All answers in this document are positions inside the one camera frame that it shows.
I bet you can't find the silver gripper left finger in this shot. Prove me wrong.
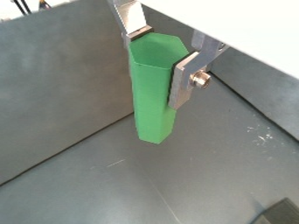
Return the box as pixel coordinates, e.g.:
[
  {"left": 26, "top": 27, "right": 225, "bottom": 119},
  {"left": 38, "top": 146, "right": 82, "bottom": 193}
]
[{"left": 107, "top": 0, "right": 153, "bottom": 47}]

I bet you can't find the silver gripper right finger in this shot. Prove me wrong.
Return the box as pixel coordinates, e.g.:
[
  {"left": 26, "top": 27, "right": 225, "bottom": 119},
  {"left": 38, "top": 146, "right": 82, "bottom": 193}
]
[{"left": 168, "top": 30, "right": 229, "bottom": 110}]

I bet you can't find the green hexagon prism block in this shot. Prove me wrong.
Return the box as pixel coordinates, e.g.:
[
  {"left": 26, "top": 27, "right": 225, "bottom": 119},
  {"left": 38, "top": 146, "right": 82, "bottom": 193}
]
[{"left": 128, "top": 32, "right": 188, "bottom": 144}]

